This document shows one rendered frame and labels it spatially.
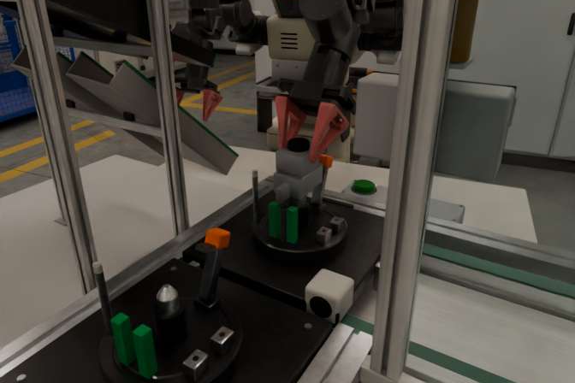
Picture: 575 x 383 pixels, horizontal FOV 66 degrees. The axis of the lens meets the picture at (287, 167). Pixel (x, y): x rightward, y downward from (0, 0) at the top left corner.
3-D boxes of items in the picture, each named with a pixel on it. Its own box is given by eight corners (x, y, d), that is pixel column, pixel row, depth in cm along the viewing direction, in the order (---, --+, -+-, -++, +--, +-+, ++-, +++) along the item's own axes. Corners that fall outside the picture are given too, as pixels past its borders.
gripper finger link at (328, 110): (317, 157, 55) (339, 89, 56) (269, 147, 58) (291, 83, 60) (334, 173, 60) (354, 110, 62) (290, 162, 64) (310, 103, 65)
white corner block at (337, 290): (320, 292, 56) (321, 266, 55) (353, 304, 54) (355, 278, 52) (302, 314, 52) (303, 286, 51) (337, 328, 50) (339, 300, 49)
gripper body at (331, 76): (340, 99, 56) (358, 47, 57) (274, 89, 61) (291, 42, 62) (355, 119, 61) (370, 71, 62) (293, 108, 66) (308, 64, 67)
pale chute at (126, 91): (183, 158, 88) (195, 139, 89) (227, 175, 80) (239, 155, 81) (64, 73, 67) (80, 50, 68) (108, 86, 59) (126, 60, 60)
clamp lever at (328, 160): (312, 202, 69) (322, 154, 68) (324, 204, 68) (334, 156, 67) (302, 203, 66) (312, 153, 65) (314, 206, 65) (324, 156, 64)
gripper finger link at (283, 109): (303, 155, 56) (326, 87, 57) (257, 144, 59) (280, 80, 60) (322, 169, 61) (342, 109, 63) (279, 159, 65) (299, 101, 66)
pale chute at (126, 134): (132, 144, 96) (143, 127, 96) (168, 160, 88) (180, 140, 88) (9, 65, 74) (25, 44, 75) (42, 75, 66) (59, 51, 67)
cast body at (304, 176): (296, 174, 66) (296, 131, 63) (323, 181, 64) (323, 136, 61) (264, 198, 59) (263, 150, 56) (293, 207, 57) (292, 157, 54)
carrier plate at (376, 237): (275, 197, 81) (274, 186, 80) (402, 232, 69) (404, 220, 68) (182, 263, 62) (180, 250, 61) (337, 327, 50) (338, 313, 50)
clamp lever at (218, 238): (204, 292, 49) (217, 226, 48) (219, 298, 48) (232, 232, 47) (183, 300, 46) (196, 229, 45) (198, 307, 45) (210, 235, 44)
